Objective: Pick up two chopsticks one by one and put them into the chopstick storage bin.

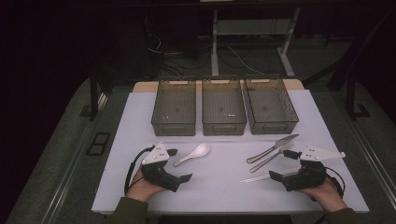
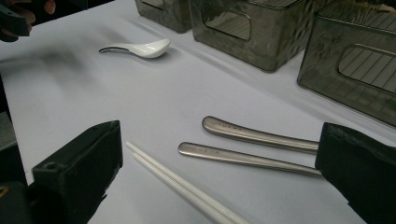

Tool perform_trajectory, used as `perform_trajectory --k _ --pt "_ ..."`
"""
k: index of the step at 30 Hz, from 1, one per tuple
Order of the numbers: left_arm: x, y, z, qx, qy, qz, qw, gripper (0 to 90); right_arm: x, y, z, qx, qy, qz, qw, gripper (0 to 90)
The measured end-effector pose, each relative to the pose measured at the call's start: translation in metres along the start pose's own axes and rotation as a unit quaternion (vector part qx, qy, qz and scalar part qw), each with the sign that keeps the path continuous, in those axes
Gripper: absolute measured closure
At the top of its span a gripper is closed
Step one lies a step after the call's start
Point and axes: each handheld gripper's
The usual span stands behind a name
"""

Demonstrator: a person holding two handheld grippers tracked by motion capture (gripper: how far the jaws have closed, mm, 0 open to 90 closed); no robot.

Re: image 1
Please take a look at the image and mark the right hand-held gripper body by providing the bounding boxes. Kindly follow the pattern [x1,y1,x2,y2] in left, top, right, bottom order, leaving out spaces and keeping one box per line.
[281,145,347,192]

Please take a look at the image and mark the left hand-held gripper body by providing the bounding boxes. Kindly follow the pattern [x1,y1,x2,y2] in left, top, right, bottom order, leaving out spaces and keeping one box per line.
[140,142,181,192]

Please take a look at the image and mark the metal fork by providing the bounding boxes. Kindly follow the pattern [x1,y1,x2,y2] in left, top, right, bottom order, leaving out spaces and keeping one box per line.
[248,141,296,174]

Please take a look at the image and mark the white plastic spoon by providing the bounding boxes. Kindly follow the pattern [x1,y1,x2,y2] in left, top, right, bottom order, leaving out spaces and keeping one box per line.
[173,143,211,168]

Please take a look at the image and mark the smoky clear plastic bin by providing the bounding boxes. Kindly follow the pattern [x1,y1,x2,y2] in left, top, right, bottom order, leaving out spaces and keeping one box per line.
[243,77,300,135]
[150,78,197,137]
[201,77,248,136]

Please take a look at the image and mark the person's right hand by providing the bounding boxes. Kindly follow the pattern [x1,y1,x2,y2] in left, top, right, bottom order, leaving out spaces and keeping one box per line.
[298,178,348,213]

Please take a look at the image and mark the person's left hand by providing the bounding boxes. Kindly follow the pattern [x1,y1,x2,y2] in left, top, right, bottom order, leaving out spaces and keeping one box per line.
[125,169,166,203]

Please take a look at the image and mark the metal table knife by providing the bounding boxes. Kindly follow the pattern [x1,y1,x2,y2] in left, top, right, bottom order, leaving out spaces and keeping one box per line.
[246,133,300,164]

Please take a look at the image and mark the white table mat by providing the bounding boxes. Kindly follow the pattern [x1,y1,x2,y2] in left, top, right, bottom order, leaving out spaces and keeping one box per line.
[92,89,370,215]

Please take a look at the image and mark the black slanted metal stand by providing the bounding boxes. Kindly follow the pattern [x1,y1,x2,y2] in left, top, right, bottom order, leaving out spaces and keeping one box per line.
[302,8,396,120]

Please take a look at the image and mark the right hand-held gripper black cable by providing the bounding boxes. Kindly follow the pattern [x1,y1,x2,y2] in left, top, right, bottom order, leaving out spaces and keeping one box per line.
[323,166,346,199]

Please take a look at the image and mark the hand-held gripper black cable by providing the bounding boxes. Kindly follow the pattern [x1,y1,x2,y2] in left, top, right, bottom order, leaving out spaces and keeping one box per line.
[323,166,346,199]
[123,145,156,195]

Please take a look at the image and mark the left hand-held gripper black cable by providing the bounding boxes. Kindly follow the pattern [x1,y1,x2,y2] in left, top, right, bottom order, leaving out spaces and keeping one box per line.
[123,145,156,195]

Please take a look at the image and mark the black floor cables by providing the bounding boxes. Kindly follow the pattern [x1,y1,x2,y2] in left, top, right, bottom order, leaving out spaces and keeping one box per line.
[144,17,213,78]

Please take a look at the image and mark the white floor cable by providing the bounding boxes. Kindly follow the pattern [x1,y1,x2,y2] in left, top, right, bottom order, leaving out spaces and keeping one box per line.
[228,46,266,76]

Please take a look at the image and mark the white metal table frame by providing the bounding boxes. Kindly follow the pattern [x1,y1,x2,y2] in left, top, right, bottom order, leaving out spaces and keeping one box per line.
[210,7,302,78]

